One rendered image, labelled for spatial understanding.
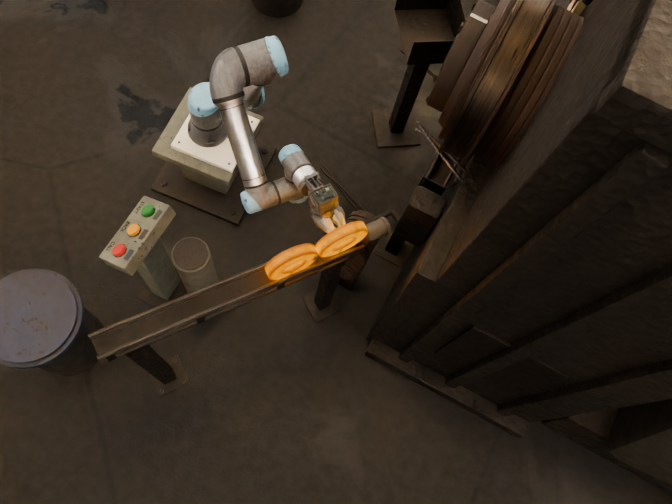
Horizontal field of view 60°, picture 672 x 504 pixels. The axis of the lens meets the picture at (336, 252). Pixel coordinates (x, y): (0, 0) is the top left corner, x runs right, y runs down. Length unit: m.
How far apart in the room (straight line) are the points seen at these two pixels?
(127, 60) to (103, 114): 0.30
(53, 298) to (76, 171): 0.81
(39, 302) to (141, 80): 1.24
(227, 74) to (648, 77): 1.20
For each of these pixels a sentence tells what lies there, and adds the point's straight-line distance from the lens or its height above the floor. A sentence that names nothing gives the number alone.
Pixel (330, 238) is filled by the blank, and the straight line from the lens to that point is 1.61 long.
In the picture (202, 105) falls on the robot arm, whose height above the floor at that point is 0.55.
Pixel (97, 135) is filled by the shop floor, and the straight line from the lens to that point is 2.78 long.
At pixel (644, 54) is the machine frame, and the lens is 0.84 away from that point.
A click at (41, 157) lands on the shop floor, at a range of 2.80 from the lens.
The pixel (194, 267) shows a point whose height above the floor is 0.52.
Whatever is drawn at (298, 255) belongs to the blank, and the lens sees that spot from 1.60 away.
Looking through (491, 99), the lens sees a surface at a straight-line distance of 1.38.
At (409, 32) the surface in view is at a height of 0.60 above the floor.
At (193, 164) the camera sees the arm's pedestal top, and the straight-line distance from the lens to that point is 2.29.
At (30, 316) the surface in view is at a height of 0.43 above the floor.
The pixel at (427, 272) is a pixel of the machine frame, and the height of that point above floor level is 0.87.
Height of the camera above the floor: 2.30
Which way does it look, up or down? 69 degrees down
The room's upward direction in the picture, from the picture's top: 17 degrees clockwise
